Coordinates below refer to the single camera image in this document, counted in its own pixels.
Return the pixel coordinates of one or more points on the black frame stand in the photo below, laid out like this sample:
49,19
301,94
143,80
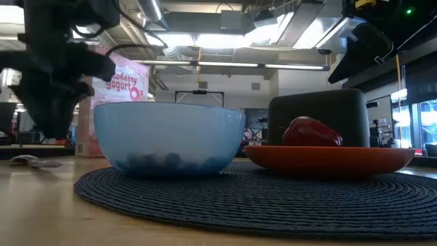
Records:
199,92

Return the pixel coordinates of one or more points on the black toaster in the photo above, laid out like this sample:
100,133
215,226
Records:
341,106

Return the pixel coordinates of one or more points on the red apple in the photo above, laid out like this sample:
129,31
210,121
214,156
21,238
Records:
310,133

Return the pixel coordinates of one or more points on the dark round woven placemat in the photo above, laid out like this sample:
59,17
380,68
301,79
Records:
256,205

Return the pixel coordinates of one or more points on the grey square wall vent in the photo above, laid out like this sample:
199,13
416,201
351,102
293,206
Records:
203,85
256,86

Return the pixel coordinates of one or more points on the long ceiling light fixture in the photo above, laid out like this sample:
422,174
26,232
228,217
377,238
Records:
239,64

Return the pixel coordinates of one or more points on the light blue bowl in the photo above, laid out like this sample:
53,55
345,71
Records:
169,136

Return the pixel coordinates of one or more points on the pink strawberry yogurt cereal box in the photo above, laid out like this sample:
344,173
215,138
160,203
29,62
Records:
128,82

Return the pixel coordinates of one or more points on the silver ceiling duct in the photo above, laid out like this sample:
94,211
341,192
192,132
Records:
152,10

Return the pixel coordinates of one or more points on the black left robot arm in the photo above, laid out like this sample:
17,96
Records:
44,24

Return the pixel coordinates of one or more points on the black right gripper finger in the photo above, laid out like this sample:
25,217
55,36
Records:
362,48

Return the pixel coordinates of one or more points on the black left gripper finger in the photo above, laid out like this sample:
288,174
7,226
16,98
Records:
63,118
41,119

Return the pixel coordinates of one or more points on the orange plate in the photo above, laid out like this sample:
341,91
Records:
327,159

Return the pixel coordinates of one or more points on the black monitor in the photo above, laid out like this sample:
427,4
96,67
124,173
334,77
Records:
6,116

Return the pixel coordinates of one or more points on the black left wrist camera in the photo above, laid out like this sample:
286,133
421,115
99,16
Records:
95,63

